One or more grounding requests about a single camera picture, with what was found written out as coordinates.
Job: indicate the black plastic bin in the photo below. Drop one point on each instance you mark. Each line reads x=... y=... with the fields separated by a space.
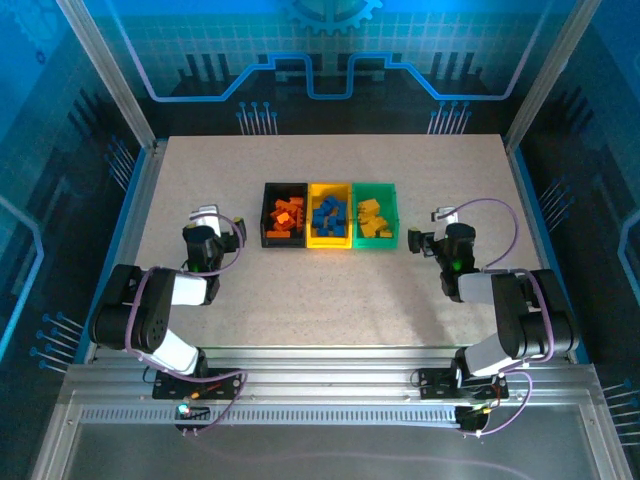
x=267 y=220

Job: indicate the yellow lego brick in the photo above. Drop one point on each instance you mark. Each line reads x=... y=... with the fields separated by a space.
x=365 y=216
x=370 y=205
x=380 y=221
x=385 y=233
x=369 y=230

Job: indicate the long orange lego brick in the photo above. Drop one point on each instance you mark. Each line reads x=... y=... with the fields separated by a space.
x=278 y=234

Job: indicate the green plastic bin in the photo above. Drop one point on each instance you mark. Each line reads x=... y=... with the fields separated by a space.
x=375 y=242

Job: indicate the round orange lego piece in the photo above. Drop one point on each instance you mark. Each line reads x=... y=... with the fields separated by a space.
x=283 y=218

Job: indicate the yellow plastic bin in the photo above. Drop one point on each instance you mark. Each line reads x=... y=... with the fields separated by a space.
x=320 y=242

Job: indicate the large blue lego brick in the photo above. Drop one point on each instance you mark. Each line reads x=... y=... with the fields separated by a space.
x=332 y=220

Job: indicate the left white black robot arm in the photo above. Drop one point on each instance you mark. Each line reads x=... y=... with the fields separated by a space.
x=185 y=290

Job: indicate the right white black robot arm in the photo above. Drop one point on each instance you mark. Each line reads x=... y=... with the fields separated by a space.
x=475 y=287

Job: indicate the left black controller board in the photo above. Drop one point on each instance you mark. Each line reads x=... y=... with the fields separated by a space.
x=195 y=414

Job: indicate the black controller board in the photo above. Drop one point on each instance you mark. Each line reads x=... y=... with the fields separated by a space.
x=195 y=414
x=470 y=417

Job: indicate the right black controller board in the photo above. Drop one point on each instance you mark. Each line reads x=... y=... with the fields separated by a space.
x=470 y=417

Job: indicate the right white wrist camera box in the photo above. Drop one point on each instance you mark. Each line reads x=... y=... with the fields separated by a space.
x=444 y=215

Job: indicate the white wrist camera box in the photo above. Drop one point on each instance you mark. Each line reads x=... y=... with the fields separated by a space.
x=444 y=215
x=205 y=217

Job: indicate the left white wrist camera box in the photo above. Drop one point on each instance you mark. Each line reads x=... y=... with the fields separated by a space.
x=205 y=217

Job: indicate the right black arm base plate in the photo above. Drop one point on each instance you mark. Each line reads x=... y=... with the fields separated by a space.
x=435 y=385

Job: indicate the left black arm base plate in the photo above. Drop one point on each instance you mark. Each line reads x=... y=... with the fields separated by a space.
x=170 y=387

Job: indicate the aluminium front frame rail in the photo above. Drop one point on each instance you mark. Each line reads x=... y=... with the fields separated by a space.
x=325 y=380

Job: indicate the right aluminium corner post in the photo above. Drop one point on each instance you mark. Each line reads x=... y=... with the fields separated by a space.
x=550 y=75

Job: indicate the aluminium corner post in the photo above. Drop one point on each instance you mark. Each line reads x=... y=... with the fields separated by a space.
x=110 y=75
x=550 y=75

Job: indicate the left aluminium corner post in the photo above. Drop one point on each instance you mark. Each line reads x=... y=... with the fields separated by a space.
x=110 y=75

